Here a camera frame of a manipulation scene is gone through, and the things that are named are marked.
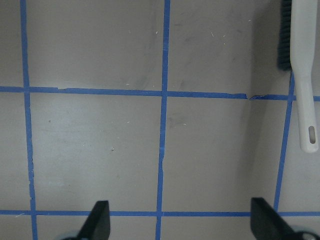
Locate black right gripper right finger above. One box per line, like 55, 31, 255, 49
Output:
250, 197, 300, 240

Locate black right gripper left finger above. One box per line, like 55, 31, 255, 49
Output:
76, 200, 111, 240

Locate beige hand brush black bristles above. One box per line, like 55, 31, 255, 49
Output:
277, 0, 319, 153

